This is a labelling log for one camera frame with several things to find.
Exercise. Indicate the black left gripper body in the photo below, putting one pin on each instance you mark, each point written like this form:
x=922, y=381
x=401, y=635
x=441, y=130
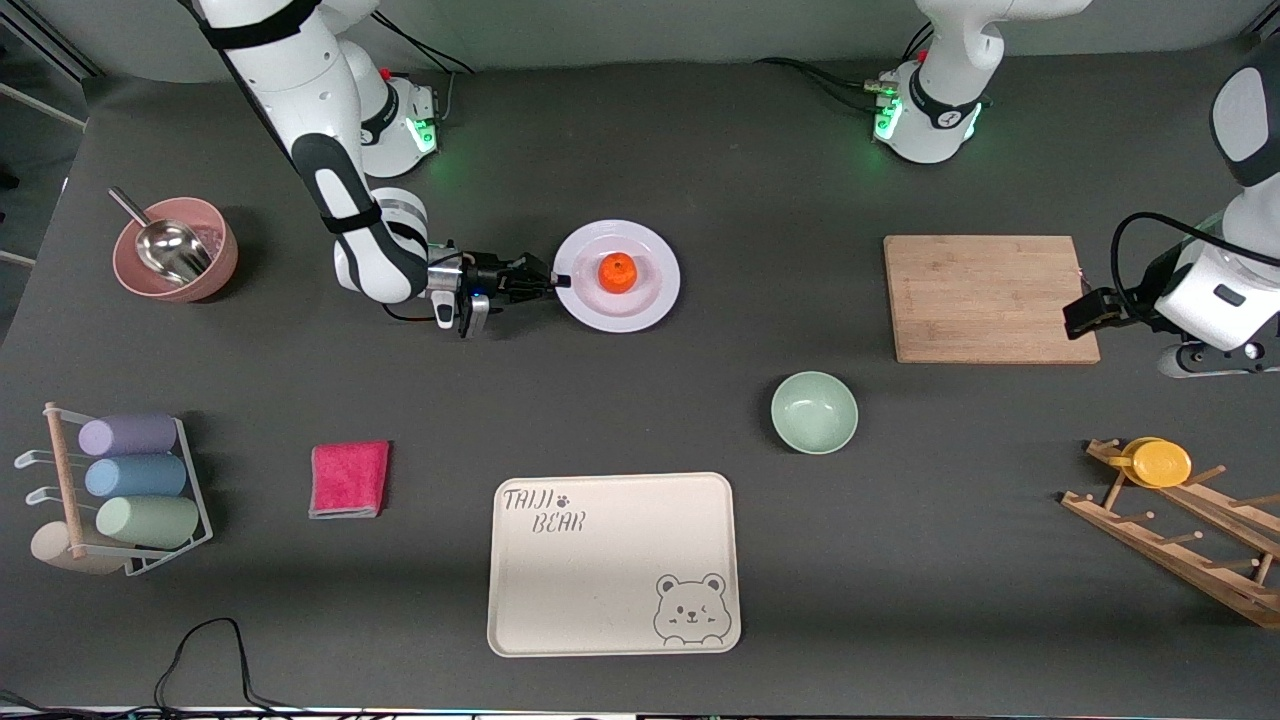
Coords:
x=1128, y=303

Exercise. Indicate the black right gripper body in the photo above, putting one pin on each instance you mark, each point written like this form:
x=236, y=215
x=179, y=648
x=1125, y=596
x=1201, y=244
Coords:
x=488, y=273

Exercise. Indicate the beige bear print tray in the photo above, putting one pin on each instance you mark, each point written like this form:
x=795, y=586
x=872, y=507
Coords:
x=600, y=570

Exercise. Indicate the blue cup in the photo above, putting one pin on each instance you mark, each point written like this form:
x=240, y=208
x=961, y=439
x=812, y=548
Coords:
x=135, y=477

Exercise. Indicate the purple cup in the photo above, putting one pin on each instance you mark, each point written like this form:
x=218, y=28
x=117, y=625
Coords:
x=128, y=435

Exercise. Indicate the light green bowl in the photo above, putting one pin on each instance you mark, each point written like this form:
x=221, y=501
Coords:
x=814, y=413

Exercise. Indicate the green cup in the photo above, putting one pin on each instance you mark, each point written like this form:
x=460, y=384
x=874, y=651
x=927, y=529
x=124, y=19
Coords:
x=148, y=522

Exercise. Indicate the metal scoop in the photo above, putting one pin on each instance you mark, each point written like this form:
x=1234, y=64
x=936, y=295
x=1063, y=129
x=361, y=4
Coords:
x=172, y=250

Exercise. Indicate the beige cup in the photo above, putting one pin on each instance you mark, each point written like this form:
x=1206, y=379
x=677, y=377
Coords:
x=50, y=548

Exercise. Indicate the wooden cutting board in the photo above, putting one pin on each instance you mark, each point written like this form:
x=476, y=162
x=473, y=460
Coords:
x=960, y=300

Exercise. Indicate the pink bowl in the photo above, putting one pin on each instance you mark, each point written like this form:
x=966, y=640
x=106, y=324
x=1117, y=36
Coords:
x=222, y=265

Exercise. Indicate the wooden peg drying rack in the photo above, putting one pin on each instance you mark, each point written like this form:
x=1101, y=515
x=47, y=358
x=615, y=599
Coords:
x=1170, y=555

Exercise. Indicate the yellow cup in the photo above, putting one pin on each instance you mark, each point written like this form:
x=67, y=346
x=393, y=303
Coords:
x=1160, y=463

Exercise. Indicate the orange fruit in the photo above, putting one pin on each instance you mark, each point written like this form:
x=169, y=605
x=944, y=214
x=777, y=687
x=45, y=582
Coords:
x=618, y=272

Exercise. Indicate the pink folded cloth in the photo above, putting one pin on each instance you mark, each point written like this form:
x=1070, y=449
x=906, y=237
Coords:
x=348, y=480

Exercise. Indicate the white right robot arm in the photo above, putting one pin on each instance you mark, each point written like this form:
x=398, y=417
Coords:
x=300, y=80

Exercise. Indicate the white round plate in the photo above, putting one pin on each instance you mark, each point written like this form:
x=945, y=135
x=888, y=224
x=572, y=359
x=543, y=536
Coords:
x=650, y=300

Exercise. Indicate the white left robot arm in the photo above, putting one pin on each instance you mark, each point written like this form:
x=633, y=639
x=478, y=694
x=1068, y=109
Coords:
x=945, y=110

